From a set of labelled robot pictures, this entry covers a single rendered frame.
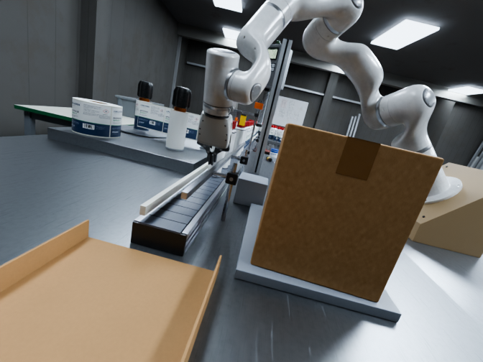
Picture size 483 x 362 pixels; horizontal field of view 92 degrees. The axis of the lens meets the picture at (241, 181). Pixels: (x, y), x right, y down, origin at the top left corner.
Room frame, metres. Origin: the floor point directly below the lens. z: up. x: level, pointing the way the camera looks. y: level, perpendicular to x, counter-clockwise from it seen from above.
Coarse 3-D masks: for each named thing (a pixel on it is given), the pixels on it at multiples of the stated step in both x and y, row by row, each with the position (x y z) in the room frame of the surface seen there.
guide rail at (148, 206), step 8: (200, 168) 0.76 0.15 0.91; (192, 176) 0.67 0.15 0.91; (176, 184) 0.56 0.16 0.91; (184, 184) 0.60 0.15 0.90; (160, 192) 0.48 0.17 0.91; (168, 192) 0.50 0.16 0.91; (152, 200) 0.43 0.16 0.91; (160, 200) 0.46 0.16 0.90; (144, 208) 0.40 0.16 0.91; (152, 208) 0.43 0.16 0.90
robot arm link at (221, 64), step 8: (216, 48) 0.65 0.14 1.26; (208, 56) 0.62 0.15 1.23; (216, 56) 0.61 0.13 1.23; (224, 56) 0.61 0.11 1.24; (232, 56) 0.62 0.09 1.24; (208, 64) 0.63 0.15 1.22; (216, 64) 0.62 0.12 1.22; (224, 64) 0.62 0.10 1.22; (232, 64) 0.63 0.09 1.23; (208, 72) 0.63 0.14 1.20; (216, 72) 0.62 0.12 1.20; (224, 72) 0.62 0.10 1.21; (232, 72) 0.62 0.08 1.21; (208, 80) 0.64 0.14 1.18; (216, 80) 0.63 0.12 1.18; (224, 80) 0.62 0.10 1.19; (208, 88) 0.64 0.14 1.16; (216, 88) 0.63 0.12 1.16; (224, 88) 0.62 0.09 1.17; (208, 96) 0.65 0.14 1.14; (216, 96) 0.64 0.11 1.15; (224, 96) 0.64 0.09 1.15; (208, 104) 0.66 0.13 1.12; (216, 104) 0.65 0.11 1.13; (224, 104) 0.66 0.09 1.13; (232, 104) 0.69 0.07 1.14
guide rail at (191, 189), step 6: (234, 150) 1.03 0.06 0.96; (228, 156) 0.85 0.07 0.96; (222, 162) 0.72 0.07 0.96; (216, 168) 0.63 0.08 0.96; (204, 174) 0.54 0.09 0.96; (210, 174) 0.56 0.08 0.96; (198, 180) 0.48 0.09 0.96; (204, 180) 0.51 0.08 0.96; (192, 186) 0.43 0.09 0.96; (198, 186) 0.46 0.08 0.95; (186, 192) 0.39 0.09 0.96; (192, 192) 0.42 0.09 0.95; (186, 198) 0.39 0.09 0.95
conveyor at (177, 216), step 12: (240, 156) 1.40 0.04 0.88; (228, 168) 1.01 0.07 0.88; (216, 180) 0.78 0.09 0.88; (180, 192) 0.59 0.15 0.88; (204, 192) 0.64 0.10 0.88; (168, 204) 0.50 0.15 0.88; (180, 204) 0.52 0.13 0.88; (192, 204) 0.54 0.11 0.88; (156, 216) 0.44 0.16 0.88; (168, 216) 0.45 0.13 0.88; (180, 216) 0.46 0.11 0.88; (192, 216) 0.47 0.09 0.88; (168, 228) 0.40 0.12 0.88; (180, 228) 0.41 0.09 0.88
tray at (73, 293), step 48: (48, 240) 0.30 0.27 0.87; (96, 240) 0.38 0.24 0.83; (0, 288) 0.23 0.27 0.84; (48, 288) 0.25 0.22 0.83; (96, 288) 0.27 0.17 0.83; (144, 288) 0.29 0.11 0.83; (192, 288) 0.31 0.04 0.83; (0, 336) 0.18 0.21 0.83; (48, 336) 0.19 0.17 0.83; (96, 336) 0.21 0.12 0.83; (144, 336) 0.22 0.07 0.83; (192, 336) 0.20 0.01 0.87
